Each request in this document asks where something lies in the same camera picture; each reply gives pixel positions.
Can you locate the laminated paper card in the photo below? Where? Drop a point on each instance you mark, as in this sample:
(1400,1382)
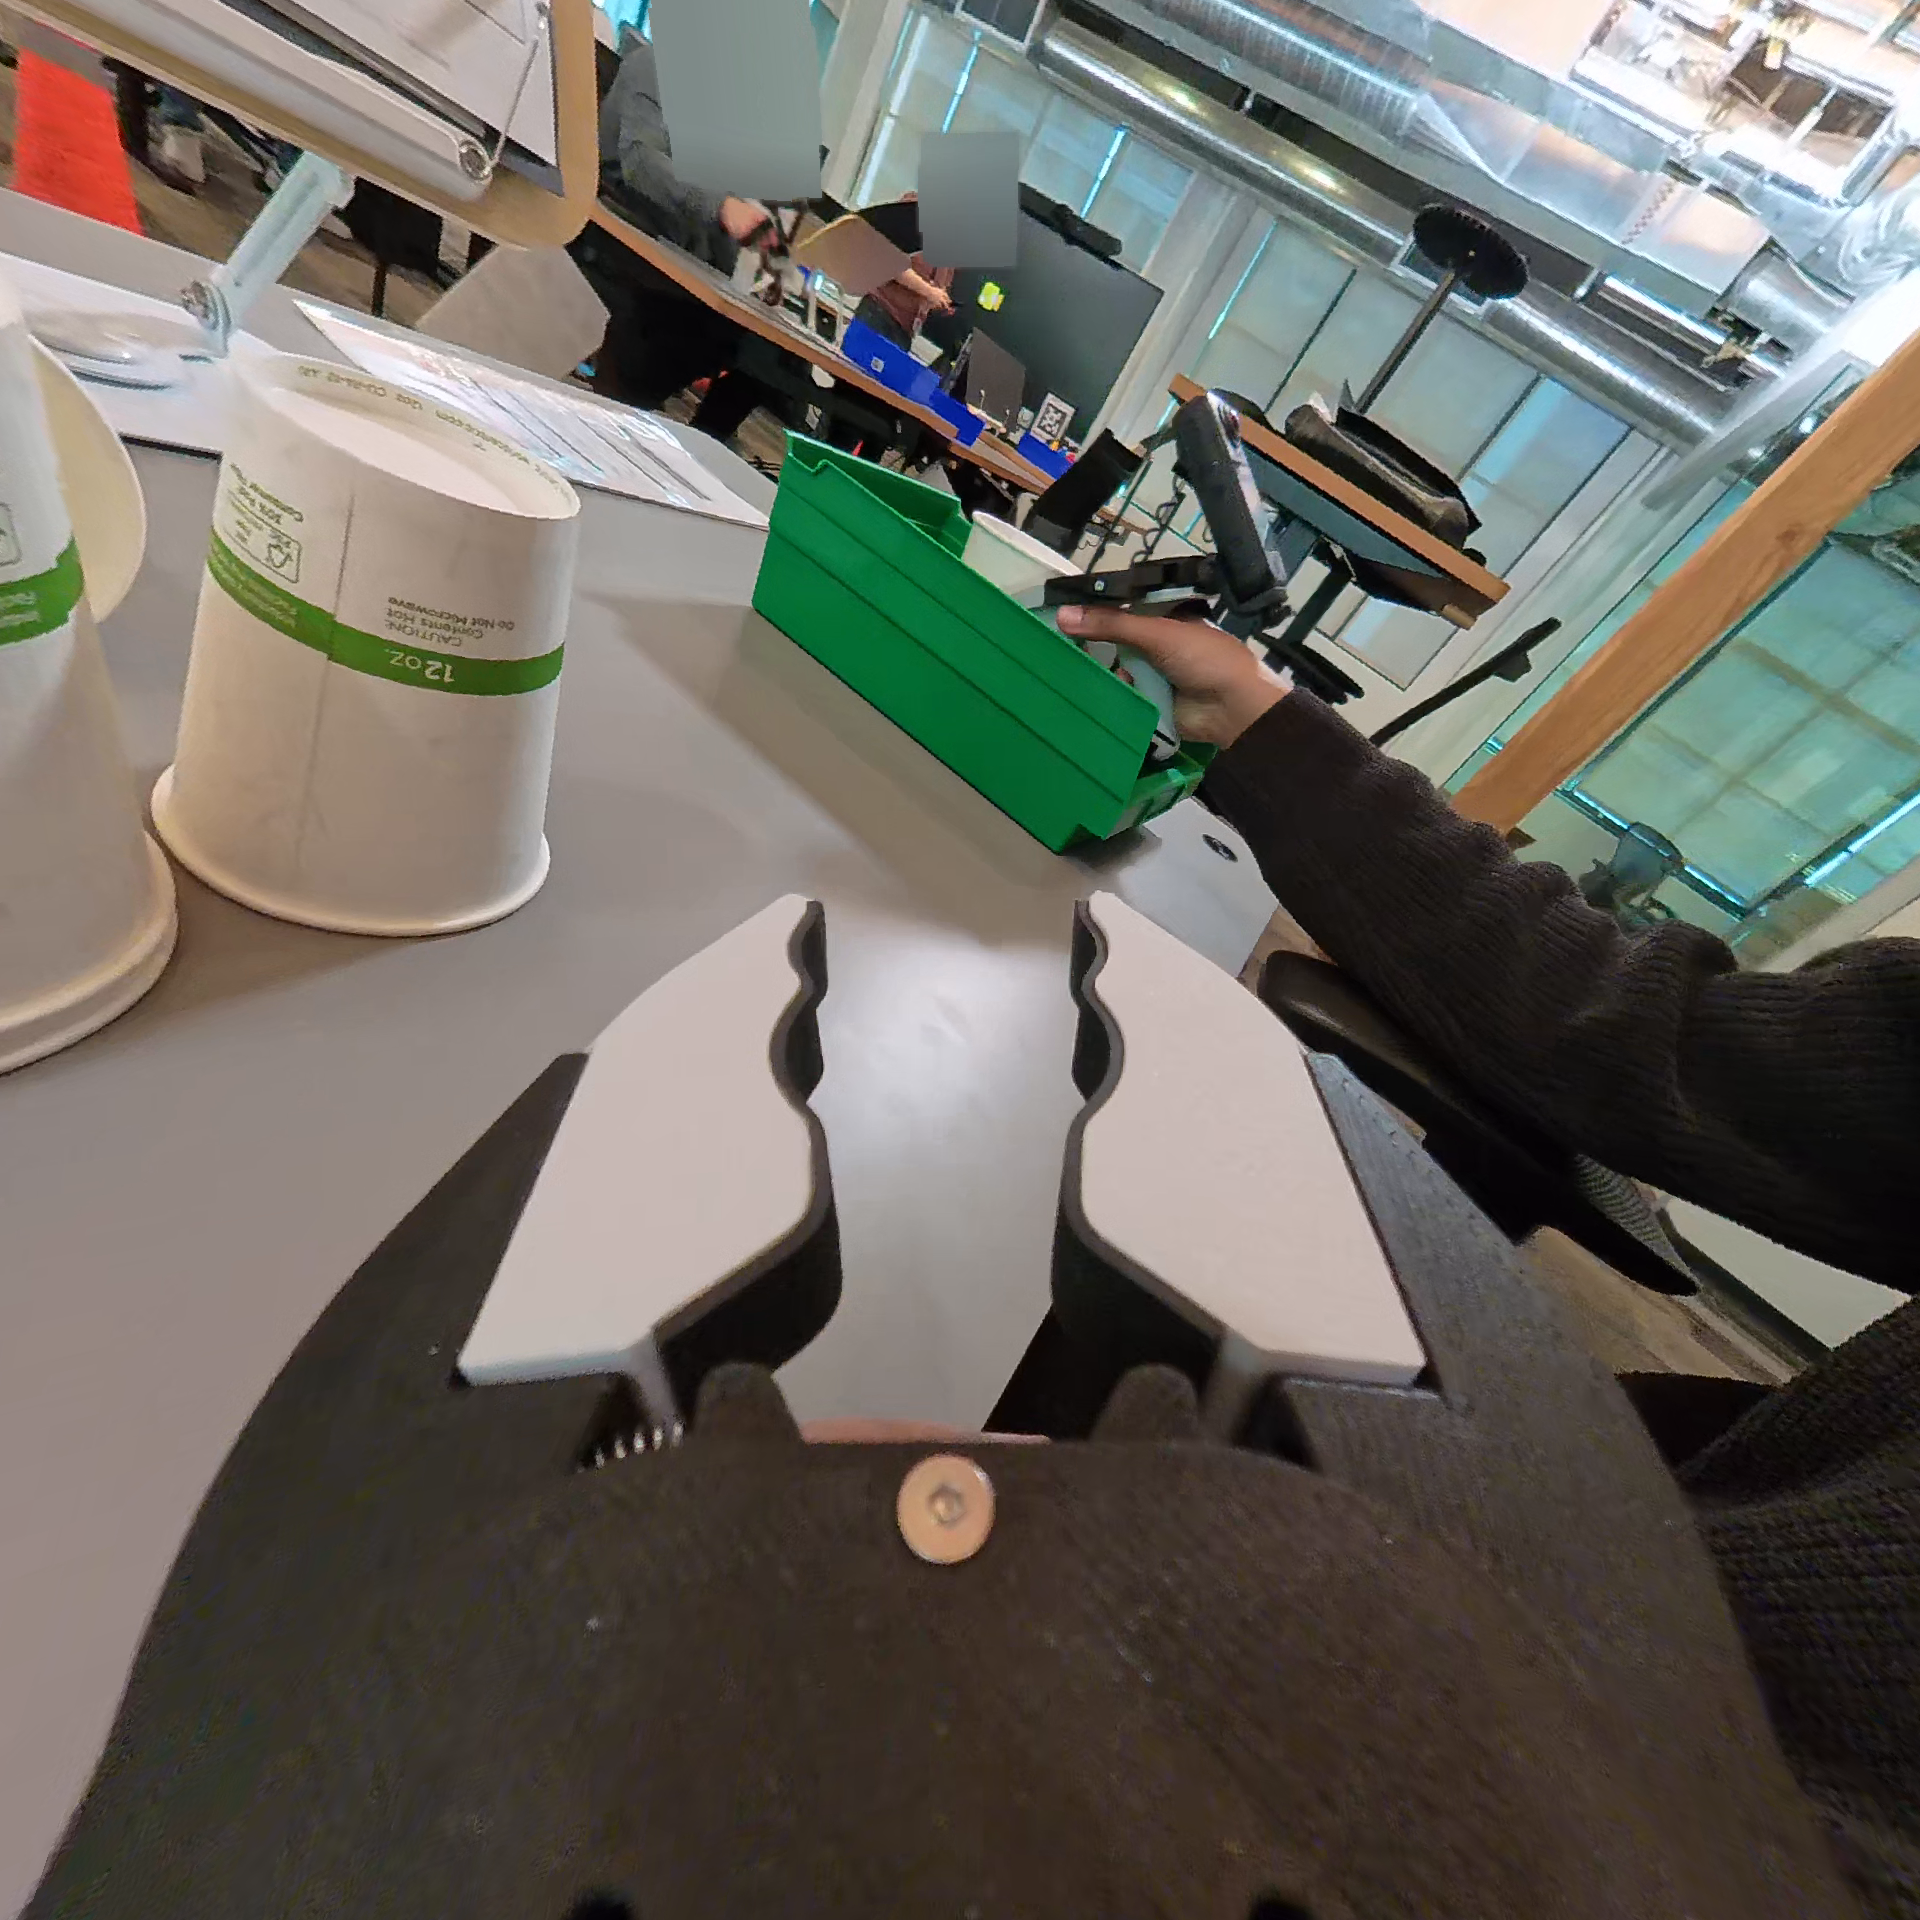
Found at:
(570,436)

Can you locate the person's torso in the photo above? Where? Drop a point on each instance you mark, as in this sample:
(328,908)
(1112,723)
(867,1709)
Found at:
(1830,1576)

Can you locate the grey desk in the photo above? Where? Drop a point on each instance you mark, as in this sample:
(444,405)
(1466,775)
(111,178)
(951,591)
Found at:
(600,840)

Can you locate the blue plastic bin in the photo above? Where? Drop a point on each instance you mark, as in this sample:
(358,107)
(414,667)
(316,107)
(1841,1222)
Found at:
(960,422)
(888,360)

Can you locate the green plastic bin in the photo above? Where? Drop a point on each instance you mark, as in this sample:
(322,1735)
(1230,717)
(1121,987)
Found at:
(930,691)

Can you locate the grey folded board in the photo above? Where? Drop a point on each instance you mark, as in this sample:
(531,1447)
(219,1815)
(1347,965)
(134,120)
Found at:
(516,317)

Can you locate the black mesh office chair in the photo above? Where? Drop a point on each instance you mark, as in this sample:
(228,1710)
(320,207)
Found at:
(1394,1067)

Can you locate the wooden table with bins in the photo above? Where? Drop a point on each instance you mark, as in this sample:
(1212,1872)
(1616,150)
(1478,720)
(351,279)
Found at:
(705,294)

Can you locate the black floor lamp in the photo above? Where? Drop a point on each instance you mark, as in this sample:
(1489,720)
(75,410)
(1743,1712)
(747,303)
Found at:
(1470,254)

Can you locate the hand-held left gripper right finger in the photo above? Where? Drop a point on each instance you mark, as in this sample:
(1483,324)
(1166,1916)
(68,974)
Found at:
(1244,1186)

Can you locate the orange traffic cone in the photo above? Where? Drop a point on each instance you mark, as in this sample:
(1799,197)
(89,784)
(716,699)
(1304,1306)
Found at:
(83,150)

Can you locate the wooden beam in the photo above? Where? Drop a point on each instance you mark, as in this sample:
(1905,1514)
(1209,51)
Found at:
(1694,587)

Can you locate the person's right forearm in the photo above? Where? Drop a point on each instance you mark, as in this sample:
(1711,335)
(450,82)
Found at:
(1500,960)

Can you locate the person's right hand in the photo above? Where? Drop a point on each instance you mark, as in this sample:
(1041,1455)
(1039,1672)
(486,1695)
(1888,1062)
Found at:
(1215,675)

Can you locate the printed instruction sheet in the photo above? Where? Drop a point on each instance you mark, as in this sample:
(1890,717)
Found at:
(406,44)

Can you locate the black monitor screen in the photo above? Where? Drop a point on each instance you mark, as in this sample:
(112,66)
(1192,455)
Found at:
(1066,346)

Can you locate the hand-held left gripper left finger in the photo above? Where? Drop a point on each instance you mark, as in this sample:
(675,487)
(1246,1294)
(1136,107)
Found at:
(660,1172)

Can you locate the white paper cup green band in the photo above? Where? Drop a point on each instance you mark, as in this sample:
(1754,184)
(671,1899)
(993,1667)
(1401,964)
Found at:
(105,494)
(359,780)
(59,780)
(1012,557)

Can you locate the silver ventilation duct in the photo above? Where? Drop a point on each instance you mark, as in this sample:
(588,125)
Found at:
(1200,67)

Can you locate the height adjustable wooden desk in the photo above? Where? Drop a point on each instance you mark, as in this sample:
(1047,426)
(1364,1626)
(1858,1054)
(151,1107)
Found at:
(1394,533)

